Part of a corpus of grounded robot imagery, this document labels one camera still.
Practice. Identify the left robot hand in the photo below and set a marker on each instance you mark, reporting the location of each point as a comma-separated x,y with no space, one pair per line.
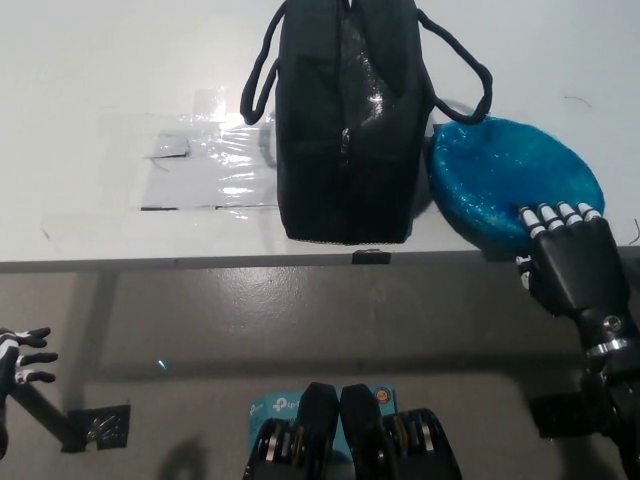
15,357

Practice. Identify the teal tp-link box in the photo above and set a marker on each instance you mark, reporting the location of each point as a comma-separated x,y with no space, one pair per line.
272,406

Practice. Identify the blue plastic-wrapped plate stack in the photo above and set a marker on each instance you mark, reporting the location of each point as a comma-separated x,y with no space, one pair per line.
500,170

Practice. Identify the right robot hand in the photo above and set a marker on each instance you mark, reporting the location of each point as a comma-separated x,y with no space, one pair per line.
575,270

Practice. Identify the small black tape strip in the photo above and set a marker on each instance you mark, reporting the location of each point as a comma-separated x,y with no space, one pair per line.
371,256

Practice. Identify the black fabric tote bag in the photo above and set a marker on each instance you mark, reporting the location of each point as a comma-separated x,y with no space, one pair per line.
320,150

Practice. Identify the clear plastic sheet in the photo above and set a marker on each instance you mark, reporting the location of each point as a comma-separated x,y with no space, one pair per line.
225,165

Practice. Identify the black table leg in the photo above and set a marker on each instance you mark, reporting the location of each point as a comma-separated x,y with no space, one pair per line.
42,412

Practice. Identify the grey paper patch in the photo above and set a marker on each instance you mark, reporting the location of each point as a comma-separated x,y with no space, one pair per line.
169,146

